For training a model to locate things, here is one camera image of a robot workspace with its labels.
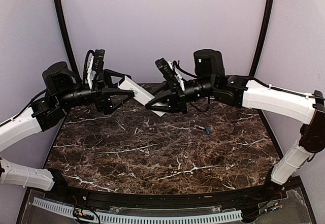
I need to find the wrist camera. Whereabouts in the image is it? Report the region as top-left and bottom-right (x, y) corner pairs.
(155, 58), (183, 85)
(86, 49), (105, 87)

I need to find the black front rail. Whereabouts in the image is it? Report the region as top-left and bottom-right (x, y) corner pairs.
(64, 185), (264, 210)

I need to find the white slotted cable duct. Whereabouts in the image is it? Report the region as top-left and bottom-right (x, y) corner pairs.
(32, 197), (242, 223)

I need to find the left black frame post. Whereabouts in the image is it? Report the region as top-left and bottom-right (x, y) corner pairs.
(54, 0), (81, 83)

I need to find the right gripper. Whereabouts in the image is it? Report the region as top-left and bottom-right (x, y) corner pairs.
(144, 76), (216, 114)

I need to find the right black frame post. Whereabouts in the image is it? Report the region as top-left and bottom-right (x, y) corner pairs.
(249, 0), (274, 77)

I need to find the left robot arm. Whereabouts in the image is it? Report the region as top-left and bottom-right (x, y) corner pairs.
(1, 61), (134, 202)

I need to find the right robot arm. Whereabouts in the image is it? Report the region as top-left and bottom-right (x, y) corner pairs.
(145, 49), (324, 201)

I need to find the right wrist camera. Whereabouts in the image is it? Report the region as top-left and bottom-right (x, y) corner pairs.
(155, 58), (183, 85)

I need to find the white remote control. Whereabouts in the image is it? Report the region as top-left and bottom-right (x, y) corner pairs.
(118, 76), (154, 106)

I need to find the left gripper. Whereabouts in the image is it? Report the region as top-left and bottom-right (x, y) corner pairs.
(56, 68), (135, 114)

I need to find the black frame post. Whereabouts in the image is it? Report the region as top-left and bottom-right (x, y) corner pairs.
(249, 0), (274, 77)
(54, 0), (81, 83)

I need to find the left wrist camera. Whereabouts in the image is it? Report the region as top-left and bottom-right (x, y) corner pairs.
(86, 49), (105, 87)

